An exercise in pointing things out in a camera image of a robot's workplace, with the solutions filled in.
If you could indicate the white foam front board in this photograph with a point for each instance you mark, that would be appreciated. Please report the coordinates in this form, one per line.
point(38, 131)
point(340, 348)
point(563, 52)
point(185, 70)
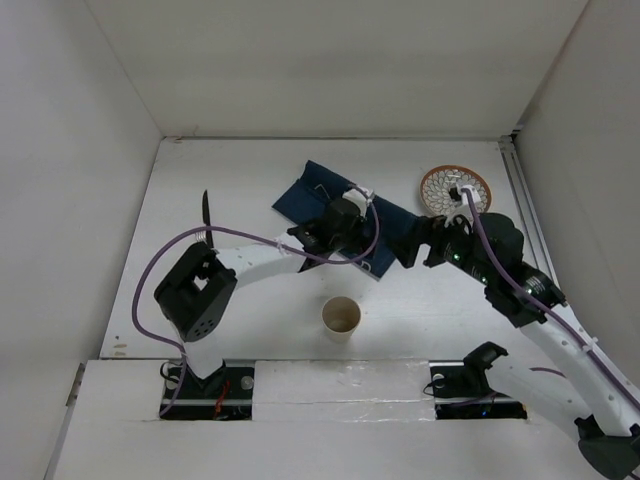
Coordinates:
point(311, 420)

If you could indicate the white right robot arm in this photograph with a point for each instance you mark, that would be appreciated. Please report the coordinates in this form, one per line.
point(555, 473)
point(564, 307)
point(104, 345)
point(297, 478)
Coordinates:
point(588, 399)

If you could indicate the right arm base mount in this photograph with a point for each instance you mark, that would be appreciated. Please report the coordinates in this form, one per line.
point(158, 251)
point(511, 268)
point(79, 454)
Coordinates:
point(461, 391)

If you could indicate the blue cloth placemat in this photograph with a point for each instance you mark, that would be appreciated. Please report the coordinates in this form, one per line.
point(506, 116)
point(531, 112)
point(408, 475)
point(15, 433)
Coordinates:
point(317, 186)

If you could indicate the floral ceramic plate orange rim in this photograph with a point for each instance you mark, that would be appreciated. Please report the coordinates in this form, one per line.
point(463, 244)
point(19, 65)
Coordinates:
point(436, 184)

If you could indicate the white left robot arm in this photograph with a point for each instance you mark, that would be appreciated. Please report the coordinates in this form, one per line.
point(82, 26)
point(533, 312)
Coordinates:
point(195, 293)

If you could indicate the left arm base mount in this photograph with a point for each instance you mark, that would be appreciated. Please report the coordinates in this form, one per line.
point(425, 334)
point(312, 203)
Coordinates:
point(226, 396)

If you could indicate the black table knife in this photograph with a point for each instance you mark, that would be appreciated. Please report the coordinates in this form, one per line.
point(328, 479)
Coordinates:
point(206, 219)

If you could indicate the fork with teal handle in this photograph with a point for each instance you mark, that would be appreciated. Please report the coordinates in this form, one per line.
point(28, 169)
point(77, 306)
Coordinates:
point(200, 236)

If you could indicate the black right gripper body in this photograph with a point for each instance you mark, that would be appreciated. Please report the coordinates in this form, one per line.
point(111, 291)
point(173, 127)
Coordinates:
point(448, 242)

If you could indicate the beige paper cup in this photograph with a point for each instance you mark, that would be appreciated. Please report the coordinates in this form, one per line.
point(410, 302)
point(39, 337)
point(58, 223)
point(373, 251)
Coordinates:
point(340, 316)

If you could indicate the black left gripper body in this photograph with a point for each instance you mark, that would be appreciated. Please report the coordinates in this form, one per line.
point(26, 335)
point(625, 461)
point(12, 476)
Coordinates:
point(352, 241)

